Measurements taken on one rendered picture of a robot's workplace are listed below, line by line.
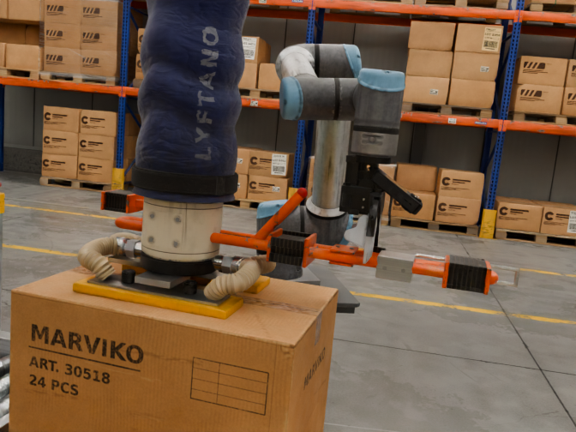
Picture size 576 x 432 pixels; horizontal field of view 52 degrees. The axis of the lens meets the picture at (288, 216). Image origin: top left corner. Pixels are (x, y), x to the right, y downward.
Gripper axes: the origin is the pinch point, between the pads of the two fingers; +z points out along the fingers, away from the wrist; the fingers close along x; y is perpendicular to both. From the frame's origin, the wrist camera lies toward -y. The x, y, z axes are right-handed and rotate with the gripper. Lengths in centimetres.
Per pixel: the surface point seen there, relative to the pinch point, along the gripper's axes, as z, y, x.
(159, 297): 11.4, 38.9, 15.4
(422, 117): -47, 26, -712
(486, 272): -1.0, -21.9, 4.6
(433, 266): -0.5, -12.3, 3.9
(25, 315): 18, 66, 21
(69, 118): 2, 547, -671
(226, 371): 20.9, 21.6, 21.5
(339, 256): 0.3, 6.0, 4.5
